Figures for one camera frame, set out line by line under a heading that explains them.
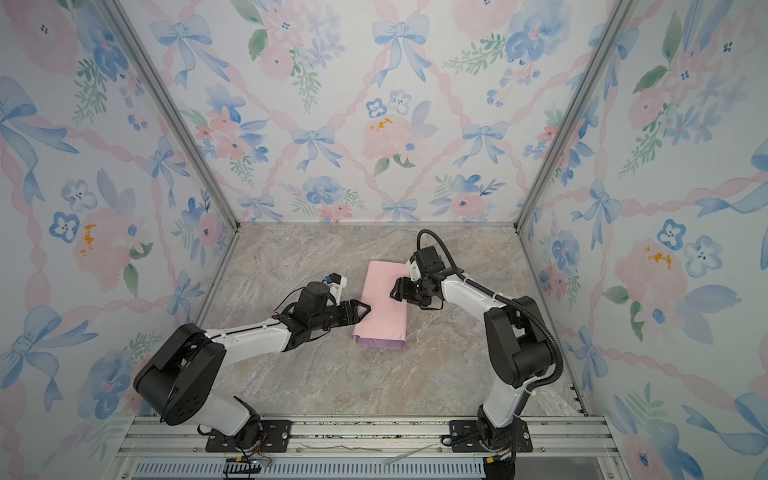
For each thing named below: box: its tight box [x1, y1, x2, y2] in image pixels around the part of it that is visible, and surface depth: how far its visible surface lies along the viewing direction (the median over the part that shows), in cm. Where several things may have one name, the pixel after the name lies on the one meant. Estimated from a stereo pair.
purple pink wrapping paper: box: [352, 261, 410, 350], surface depth 90 cm
